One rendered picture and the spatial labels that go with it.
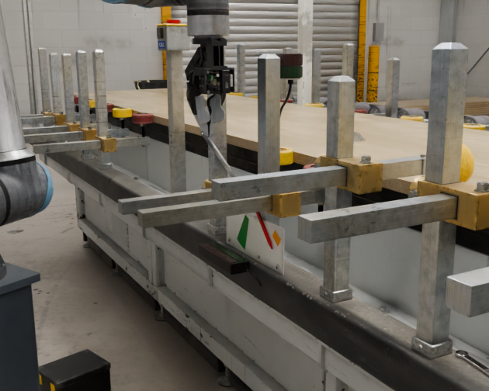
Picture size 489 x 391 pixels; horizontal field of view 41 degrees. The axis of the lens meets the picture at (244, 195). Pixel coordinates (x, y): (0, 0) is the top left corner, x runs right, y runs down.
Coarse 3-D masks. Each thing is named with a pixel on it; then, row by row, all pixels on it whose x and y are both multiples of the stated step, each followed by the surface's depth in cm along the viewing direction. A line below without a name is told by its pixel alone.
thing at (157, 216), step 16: (304, 192) 138; (320, 192) 140; (160, 208) 125; (176, 208) 125; (192, 208) 127; (208, 208) 128; (224, 208) 130; (240, 208) 132; (256, 208) 133; (144, 224) 122; (160, 224) 124
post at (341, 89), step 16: (336, 80) 112; (352, 80) 113; (336, 96) 112; (352, 96) 113; (336, 112) 113; (352, 112) 114; (336, 128) 113; (352, 128) 115; (336, 144) 114; (352, 144) 115; (336, 192) 116; (336, 208) 116; (336, 240) 118; (336, 256) 119; (336, 272) 119; (336, 288) 120
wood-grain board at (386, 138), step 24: (120, 96) 341; (144, 96) 340; (240, 96) 335; (192, 120) 232; (240, 120) 231; (288, 120) 230; (312, 120) 230; (360, 120) 229; (384, 120) 228; (408, 120) 228; (240, 144) 190; (288, 144) 176; (312, 144) 176; (360, 144) 175; (384, 144) 175; (408, 144) 174; (480, 144) 173; (480, 168) 141
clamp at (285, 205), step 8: (296, 192) 133; (272, 200) 134; (280, 200) 132; (288, 200) 133; (296, 200) 134; (272, 208) 135; (280, 208) 132; (288, 208) 133; (296, 208) 134; (280, 216) 133; (288, 216) 133
